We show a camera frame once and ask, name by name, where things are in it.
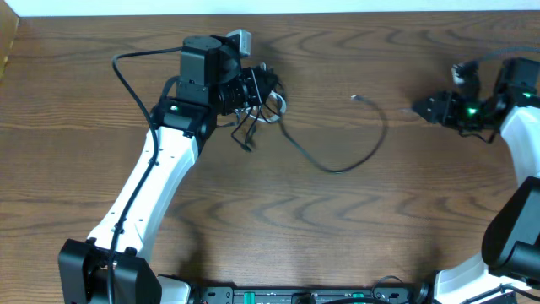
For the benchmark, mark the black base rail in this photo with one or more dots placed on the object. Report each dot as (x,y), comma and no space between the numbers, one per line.
(386,290)

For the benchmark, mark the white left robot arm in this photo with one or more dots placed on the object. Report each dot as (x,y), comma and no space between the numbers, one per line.
(112,264)

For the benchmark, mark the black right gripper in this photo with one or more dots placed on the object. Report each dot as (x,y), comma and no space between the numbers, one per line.
(442,109)

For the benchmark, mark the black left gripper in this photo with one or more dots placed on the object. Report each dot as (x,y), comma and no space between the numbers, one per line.
(254,79)

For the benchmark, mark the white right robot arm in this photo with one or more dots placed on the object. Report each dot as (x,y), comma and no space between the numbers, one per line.
(507,265)

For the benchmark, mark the brown cardboard side panel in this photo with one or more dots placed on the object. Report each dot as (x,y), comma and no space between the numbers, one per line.
(9,26)

